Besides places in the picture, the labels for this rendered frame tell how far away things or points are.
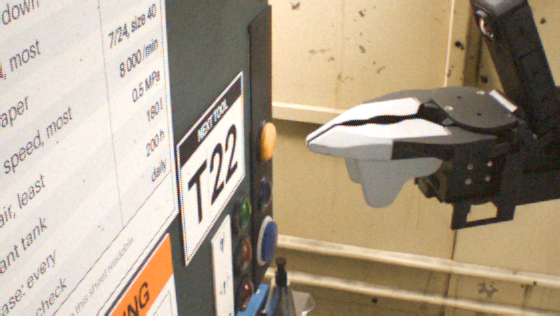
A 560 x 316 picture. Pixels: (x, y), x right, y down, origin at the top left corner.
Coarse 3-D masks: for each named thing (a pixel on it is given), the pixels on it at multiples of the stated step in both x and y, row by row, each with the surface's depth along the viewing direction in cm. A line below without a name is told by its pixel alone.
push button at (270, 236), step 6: (270, 222) 52; (270, 228) 52; (276, 228) 53; (264, 234) 52; (270, 234) 52; (276, 234) 53; (264, 240) 51; (270, 240) 52; (276, 240) 53; (264, 246) 51; (270, 246) 52; (264, 252) 52; (270, 252) 52; (264, 258) 52; (270, 258) 53
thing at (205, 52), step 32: (192, 0) 34; (224, 0) 39; (256, 0) 44; (192, 32) 35; (224, 32) 39; (192, 64) 35; (224, 64) 40; (192, 96) 36; (192, 256) 39; (192, 288) 40
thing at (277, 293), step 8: (272, 280) 98; (288, 280) 98; (272, 288) 97; (280, 288) 97; (288, 288) 97; (272, 296) 98; (280, 296) 97; (288, 296) 97; (272, 304) 98; (280, 304) 97; (288, 304) 98; (272, 312) 98; (280, 312) 98; (288, 312) 98
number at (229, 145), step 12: (228, 120) 42; (228, 132) 42; (216, 144) 40; (228, 144) 42; (216, 156) 40; (228, 156) 42; (240, 156) 45; (216, 168) 41; (228, 168) 43; (240, 168) 45; (216, 180) 41; (228, 180) 43; (216, 192) 41; (216, 204) 41
